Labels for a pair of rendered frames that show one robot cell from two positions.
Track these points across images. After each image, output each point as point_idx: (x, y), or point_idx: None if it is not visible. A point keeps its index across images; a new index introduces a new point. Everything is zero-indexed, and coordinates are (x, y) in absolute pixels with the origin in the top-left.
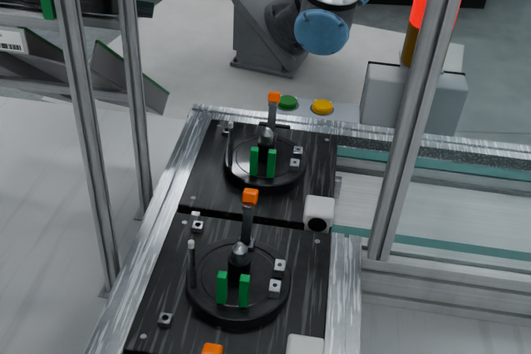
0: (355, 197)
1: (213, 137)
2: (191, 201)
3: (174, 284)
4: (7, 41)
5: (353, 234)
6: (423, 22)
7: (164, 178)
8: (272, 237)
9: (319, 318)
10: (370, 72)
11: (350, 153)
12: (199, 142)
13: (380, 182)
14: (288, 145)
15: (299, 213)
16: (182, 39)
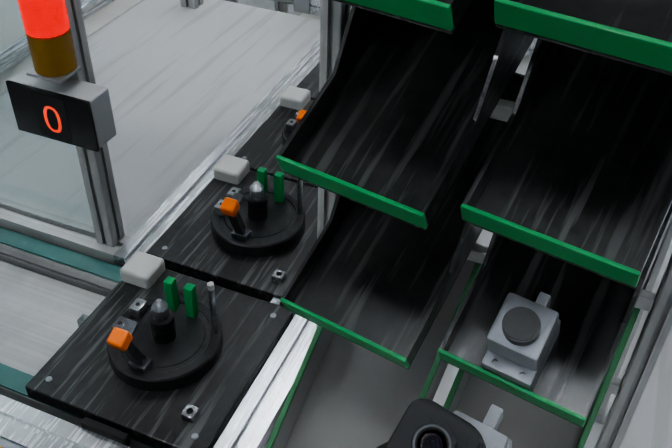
0: (60, 342)
1: (212, 413)
2: (276, 312)
3: (314, 234)
4: None
5: (114, 270)
6: (76, 4)
7: (299, 361)
8: (206, 258)
9: (204, 193)
10: (100, 91)
11: (22, 378)
12: (235, 419)
13: (7, 360)
14: (120, 352)
15: (162, 278)
16: None
